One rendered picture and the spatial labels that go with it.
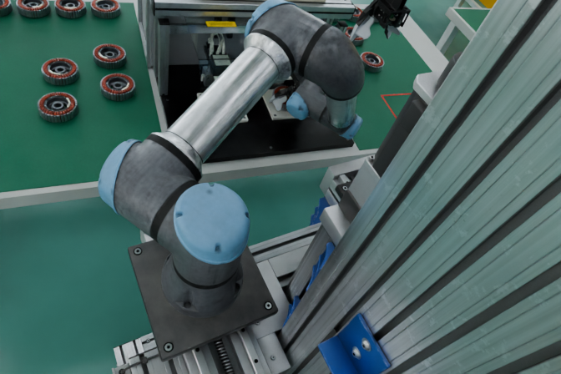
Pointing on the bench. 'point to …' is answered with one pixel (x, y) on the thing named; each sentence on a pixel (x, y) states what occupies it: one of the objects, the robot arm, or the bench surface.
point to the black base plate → (308, 128)
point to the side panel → (144, 12)
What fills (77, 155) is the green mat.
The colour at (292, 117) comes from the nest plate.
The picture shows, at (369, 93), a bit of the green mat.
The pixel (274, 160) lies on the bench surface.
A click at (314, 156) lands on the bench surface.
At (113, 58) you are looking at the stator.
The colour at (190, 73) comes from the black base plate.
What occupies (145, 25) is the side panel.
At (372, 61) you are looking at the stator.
